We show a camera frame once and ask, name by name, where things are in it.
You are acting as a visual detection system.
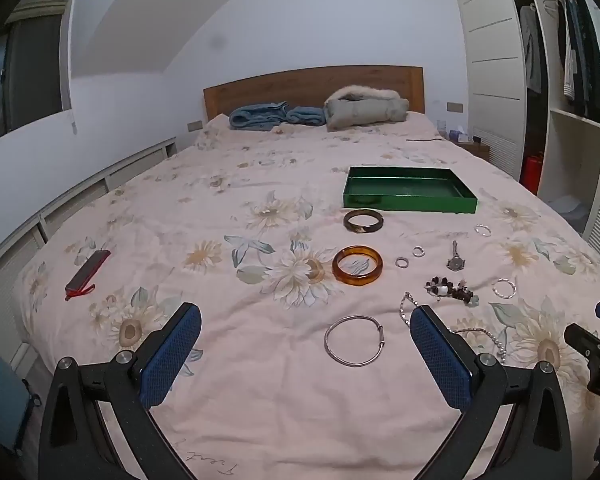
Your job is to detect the silver wrist watch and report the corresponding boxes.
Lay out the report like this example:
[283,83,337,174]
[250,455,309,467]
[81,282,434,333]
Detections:
[446,240,466,272]

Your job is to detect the thin silver bangle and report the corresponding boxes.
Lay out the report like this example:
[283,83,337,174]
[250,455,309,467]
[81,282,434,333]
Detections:
[323,315,386,368]

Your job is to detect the silver chain necklace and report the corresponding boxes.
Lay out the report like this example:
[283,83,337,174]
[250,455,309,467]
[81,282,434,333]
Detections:
[398,290,508,365]

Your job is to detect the amber orange bangle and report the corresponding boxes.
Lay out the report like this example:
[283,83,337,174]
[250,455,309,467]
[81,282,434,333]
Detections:
[332,245,384,286]

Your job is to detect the dark brown bangle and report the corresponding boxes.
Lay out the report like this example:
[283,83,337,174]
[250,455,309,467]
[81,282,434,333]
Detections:
[342,209,385,234]

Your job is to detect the green jewelry tray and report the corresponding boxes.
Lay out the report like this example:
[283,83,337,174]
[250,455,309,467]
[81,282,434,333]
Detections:
[342,166,478,214]

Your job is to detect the red box in wardrobe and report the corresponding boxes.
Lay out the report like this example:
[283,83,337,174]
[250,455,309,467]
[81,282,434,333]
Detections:
[520,154,543,195]

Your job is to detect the red black phone case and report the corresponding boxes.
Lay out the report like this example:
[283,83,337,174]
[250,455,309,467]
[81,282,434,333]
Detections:
[65,250,111,301]

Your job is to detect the wooden nightstand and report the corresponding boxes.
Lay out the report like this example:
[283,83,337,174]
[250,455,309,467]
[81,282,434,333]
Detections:
[457,142,490,162]

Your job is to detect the hanging dark clothes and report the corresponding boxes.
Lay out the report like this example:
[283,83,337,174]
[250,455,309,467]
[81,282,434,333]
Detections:
[557,0,600,123]

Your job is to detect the blue tissue box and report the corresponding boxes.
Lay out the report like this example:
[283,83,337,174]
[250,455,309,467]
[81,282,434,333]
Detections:
[449,128,472,143]

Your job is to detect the grey hanging shirt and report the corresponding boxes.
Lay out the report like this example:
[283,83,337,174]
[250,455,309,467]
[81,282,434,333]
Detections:
[519,4,542,94]

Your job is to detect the pink floral bed cover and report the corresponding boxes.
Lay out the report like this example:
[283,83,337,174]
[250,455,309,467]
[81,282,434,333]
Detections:
[14,113,600,479]

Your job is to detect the white wardrobe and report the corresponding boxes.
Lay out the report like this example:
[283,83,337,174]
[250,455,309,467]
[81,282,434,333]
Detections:
[457,0,600,254]

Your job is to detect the beige fur-trimmed jacket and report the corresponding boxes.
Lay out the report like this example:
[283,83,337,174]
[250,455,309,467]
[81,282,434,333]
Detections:
[323,84,411,131]

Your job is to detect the dark window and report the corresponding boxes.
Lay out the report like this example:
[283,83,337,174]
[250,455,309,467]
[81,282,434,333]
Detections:
[0,0,72,138]

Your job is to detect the blue folded blanket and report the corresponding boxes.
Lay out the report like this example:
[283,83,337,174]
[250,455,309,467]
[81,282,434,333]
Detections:
[230,102,326,131]

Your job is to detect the wooden headboard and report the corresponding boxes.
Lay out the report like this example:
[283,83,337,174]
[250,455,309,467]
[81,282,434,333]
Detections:
[204,65,426,119]

